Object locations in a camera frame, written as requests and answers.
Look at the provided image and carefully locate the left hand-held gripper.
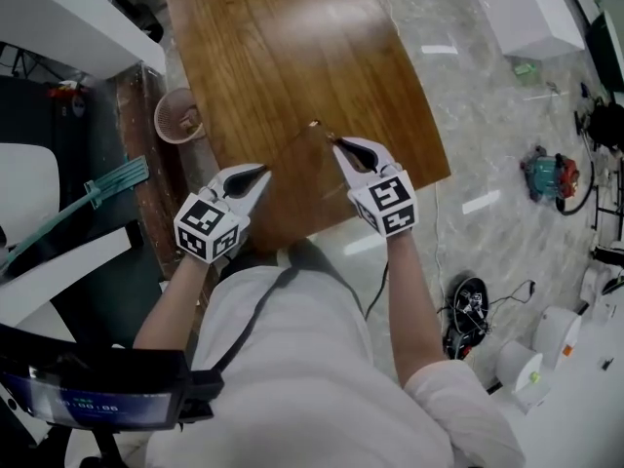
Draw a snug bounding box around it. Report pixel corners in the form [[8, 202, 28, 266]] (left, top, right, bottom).
[[173, 163, 272, 265]]

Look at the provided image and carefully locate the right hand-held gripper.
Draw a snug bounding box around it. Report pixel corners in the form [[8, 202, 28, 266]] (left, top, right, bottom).
[[331, 136, 419, 239]]

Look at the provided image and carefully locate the transparent plastic bag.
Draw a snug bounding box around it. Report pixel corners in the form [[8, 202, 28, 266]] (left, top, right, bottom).
[[271, 118, 372, 202]]

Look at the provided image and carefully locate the person's left forearm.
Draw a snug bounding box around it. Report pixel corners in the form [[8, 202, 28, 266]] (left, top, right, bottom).
[[132, 254, 212, 361]]

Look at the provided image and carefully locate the person's right forearm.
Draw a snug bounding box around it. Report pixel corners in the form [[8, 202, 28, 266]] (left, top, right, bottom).
[[386, 233, 449, 390]]

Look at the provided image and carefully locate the wooden ledge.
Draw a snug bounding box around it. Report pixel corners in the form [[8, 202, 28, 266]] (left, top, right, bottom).
[[113, 62, 216, 283]]

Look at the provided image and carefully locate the pink waste basket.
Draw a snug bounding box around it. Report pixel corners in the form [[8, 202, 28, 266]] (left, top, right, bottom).
[[153, 87, 207, 145]]

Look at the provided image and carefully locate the green flat mop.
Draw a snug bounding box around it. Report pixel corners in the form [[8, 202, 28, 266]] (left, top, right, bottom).
[[0, 155, 150, 275]]

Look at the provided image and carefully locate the red and green vacuum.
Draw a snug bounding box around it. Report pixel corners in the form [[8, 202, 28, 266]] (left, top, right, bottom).
[[518, 144, 582, 205]]

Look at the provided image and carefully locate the small red object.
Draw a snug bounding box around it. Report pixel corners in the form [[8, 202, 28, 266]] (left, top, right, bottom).
[[47, 80, 83, 98]]

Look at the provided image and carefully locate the person's white shirt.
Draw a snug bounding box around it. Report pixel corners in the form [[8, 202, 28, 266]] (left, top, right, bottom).
[[145, 260, 528, 468]]

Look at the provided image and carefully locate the white machine housing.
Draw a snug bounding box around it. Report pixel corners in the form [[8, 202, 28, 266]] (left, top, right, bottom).
[[0, 142, 134, 332]]

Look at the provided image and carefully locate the white counter cabinet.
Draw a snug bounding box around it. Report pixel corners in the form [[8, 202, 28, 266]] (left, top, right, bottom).
[[459, 0, 586, 60]]

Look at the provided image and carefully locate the white pillar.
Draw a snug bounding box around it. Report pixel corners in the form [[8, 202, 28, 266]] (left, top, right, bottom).
[[0, 0, 168, 78]]

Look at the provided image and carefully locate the black tripod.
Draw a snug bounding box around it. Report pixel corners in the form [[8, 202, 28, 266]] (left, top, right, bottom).
[[0, 45, 56, 81]]

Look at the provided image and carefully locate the black metal rack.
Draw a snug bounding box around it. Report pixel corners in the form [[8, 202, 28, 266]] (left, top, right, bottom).
[[591, 162, 624, 244]]

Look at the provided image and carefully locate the black timer screen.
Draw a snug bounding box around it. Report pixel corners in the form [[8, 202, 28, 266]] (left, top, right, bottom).
[[0, 323, 226, 431]]

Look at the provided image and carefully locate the white cylinder unit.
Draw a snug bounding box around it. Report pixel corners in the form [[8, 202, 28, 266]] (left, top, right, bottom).
[[532, 304, 584, 371], [495, 339, 545, 410], [579, 264, 613, 307]]

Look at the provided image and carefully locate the dark green board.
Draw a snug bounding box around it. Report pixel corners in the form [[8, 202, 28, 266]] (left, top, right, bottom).
[[584, 9, 624, 91]]

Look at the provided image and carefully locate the black screen stand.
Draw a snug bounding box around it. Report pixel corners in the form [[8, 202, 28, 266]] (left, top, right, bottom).
[[89, 428, 124, 468]]

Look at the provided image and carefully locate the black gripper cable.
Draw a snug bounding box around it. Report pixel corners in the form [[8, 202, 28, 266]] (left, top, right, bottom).
[[365, 259, 392, 320]]

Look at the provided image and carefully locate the black chest strap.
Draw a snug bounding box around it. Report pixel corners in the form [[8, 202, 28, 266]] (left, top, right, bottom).
[[203, 238, 366, 385]]

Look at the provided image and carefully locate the black round device with cables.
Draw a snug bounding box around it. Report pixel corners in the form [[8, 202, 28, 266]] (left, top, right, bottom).
[[441, 274, 491, 361]]

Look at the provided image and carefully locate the black vacuum hose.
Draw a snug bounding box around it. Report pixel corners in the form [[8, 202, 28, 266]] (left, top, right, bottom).
[[554, 160, 597, 217]]

